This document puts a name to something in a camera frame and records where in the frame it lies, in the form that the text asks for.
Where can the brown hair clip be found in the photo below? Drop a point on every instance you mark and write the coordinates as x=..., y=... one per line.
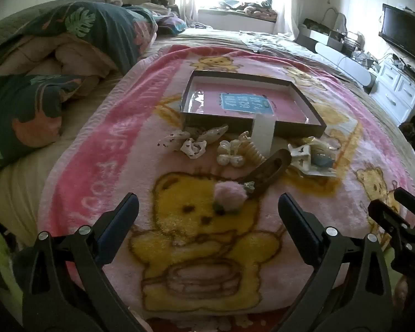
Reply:
x=268, y=173

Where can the pink bear printed blanket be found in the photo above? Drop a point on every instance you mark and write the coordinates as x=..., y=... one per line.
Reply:
x=124, y=166

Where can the dark leaf print quilt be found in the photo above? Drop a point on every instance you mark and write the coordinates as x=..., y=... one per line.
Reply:
x=55, y=62

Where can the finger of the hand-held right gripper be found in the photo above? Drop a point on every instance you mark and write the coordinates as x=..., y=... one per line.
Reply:
x=413, y=200
x=387, y=216

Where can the blue round hair accessory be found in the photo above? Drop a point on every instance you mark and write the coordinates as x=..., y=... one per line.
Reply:
x=321, y=160

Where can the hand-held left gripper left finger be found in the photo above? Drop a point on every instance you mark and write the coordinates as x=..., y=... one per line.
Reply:
x=119, y=219

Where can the white drawer cabinet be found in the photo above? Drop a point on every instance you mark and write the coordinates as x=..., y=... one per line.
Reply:
x=394, y=88

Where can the dark shallow cardboard box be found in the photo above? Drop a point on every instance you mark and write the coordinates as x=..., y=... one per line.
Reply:
x=250, y=105

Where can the translucent white rectangular clip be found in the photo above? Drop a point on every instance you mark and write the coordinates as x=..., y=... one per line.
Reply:
x=262, y=135

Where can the white claw hair clip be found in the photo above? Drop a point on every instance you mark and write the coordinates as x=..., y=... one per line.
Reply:
x=301, y=157

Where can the clear plastic sheet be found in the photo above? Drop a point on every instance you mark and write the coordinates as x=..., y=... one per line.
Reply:
x=276, y=41

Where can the white long rounded box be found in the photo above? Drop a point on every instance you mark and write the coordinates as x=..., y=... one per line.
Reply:
x=345, y=64

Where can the black flat television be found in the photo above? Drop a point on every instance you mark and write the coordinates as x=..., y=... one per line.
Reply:
x=403, y=31

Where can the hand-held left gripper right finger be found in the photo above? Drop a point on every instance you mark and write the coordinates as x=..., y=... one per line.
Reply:
x=299, y=221

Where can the pink pompom hair clip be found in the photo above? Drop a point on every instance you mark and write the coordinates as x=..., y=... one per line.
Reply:
x=228, y=197

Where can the pile of clothes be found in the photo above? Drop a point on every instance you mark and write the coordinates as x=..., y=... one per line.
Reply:
x=166, y=17

